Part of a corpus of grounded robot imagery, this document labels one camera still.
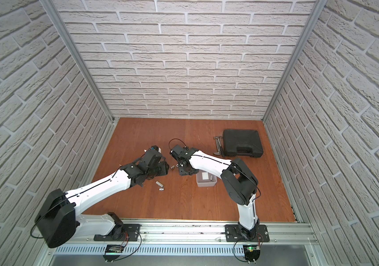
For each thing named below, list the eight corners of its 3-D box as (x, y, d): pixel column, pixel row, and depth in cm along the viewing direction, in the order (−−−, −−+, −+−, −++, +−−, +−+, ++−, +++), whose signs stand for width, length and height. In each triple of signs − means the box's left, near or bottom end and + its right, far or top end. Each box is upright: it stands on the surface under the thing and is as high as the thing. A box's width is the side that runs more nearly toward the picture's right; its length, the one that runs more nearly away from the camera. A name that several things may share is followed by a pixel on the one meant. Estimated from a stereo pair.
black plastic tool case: (224, 158, 102) (226, 152, 96) (221, 135, 114) (223, 129, 108) (261, 158, 102) (264, 152, 97) (254, 136, 114) (257, 129, 108)
